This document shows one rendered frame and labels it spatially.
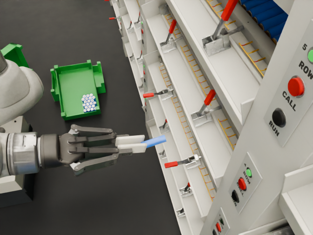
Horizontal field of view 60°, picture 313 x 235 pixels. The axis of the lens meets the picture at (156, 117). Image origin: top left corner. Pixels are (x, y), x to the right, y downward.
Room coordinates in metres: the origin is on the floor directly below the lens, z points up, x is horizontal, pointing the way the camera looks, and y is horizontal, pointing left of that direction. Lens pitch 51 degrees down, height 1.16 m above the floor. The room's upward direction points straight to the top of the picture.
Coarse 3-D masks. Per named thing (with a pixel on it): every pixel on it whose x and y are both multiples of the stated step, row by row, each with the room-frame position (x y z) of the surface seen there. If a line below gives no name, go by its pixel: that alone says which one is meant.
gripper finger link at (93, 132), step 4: (72, 124) 0.40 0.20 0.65; (72, 128) 0.39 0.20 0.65; (76, 128) 0.39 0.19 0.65; (80, 128) 0.39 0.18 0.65; (84, 128) 0.39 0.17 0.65; (88, 128) 0.39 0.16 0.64; (92, 128) 0.39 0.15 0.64; (96, 128) 0.40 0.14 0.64; (100, 128) 0.40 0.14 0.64; (104, 128) 0.40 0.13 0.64; (80, 132) 0.38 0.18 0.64; (84, 132) 0.38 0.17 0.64; (88, 132) 0.38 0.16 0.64; (92, 132) 0.38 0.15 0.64; (96, 132) 0.39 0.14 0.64; (100, 132) 0.39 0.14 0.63; (104, 132) 0.39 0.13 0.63; (108, 132) 0.39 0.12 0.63; (80, 136) 0.38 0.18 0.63; (84, 136) 0.38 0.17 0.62; (88, 136) 0.38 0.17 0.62; (92, 136) 0.38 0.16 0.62
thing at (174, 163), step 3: (186, 159) 0.38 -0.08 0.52; (189, 159) 0.37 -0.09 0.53; (171, 162) 0.37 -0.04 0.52; (174, 162) 0.37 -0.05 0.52; (177, 162) 0.37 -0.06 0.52; (180, 162) 0.37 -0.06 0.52; (183, 162) 0.37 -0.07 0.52; (186, 162) 0.37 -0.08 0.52; (189, 162) 0.37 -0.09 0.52; (165, 165) 0.36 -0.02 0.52; (168, 165) 0.36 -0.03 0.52; (171, 165) 0.36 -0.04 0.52; (174, 165) 0.36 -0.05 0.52; (177, 165) 0.36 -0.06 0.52
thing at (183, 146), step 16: (160, 64) 0.79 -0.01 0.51; (160, 80) 0.71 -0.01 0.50; (160, 96) 0.64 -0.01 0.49; (176, 112) 0.56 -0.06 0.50; (176, 128) 0.50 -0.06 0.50; (176, 144) 0.45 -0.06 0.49; (192, 144) 0.44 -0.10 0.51; (192, 176) 0.34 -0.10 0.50; (208, 192) 0.29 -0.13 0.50; (208, 208) 0.25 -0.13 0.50
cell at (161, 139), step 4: (160, 136) 0.39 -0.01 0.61; (164, 136) 0.39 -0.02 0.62; (148, 140) 0.38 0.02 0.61; (152, 140) 0.38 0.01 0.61; (156, 140) 0.38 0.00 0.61; (160, 140) 0.38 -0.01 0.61; (164, 140) 0.38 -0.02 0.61; (148, 144) 0.37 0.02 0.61; (152, 144) 0.37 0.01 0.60; (156, 144) 0.37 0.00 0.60
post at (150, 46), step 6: (144, 0) 0.81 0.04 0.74; (150, 0) 0.81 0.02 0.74; (144, 18) 0.82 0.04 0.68; (144, 24) 0.83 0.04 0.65; (144, 30) 0.83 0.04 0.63; (150, 36) 0.81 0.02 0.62; (150, 42) 0.81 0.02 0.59; (150, 48) 0.81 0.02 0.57; (156, 48) 0.82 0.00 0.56; (144, 54) 0.85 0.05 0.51; (144, 60) 0.85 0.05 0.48; (150, 78) 0.81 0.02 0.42; (144, 84) 0.87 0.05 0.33; (150, 84) 0.81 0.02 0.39; (144, 90) 0.88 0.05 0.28; (144, 102) 0.89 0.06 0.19; (150, 108) 0.81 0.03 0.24; (150, 114) 0.81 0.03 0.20; (150, 132) 0.81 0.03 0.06; (150, 138) 0.81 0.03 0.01
